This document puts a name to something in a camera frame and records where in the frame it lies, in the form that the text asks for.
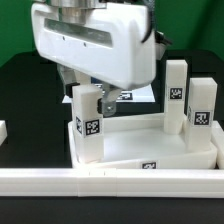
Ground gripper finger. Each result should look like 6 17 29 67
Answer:
97 83 122 117
57 64 91 97

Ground white front rail fence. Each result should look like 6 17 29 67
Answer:
0 168 224 198

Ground white desk top tray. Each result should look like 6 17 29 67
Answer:
68 113 217 169

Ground white block left edge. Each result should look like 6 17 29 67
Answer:
0 120 7 146

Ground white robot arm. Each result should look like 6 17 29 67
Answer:
31 0 171 116

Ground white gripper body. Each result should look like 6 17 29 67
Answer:
31 1 156 90

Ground white marker base plate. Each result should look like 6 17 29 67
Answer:
62 83 156 104

